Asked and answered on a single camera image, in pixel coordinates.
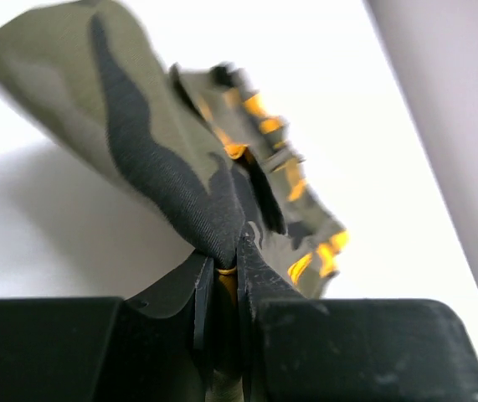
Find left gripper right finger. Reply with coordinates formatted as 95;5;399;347
237;239;478;402

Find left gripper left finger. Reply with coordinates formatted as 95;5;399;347
0;253;213;401

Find camouflage shorts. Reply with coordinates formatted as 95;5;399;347
0;1;347;401

